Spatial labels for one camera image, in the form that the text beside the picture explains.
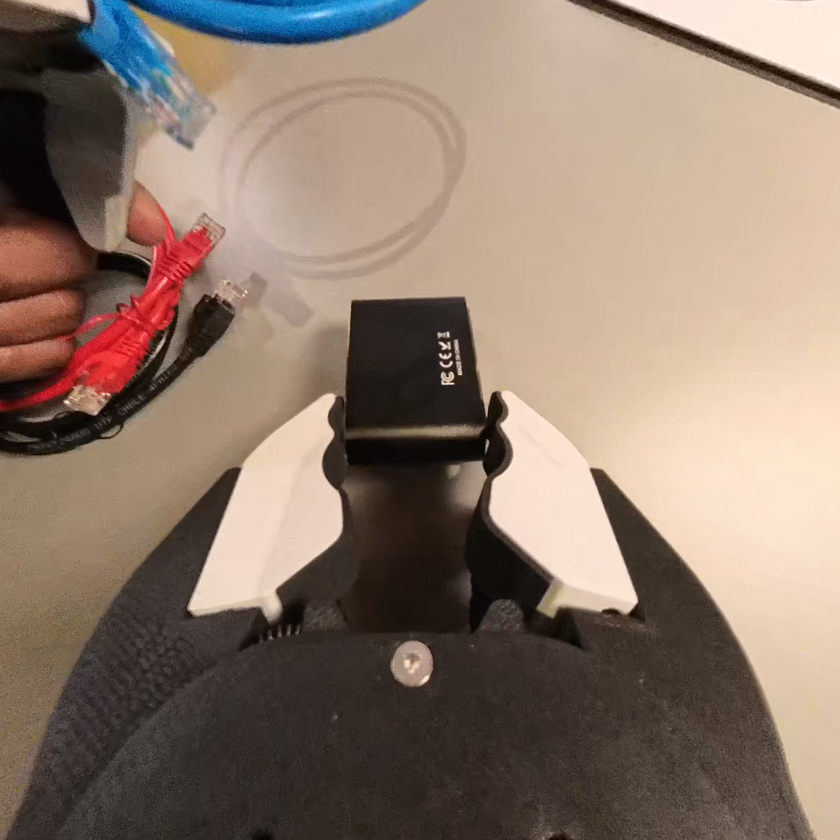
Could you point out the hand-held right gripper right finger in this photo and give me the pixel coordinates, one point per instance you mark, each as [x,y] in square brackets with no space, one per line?
[558,518]

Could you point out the black ethernet port adapter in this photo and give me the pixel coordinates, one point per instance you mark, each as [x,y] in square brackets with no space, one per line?
[407,367]

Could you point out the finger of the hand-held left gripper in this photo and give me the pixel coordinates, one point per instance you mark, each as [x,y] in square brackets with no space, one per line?
[95,151]
[39,13]

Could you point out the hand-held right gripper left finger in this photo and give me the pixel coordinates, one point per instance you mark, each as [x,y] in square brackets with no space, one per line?
[269,525]

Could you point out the person's left hand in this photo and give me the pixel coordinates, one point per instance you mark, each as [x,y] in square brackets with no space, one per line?
[39,295]

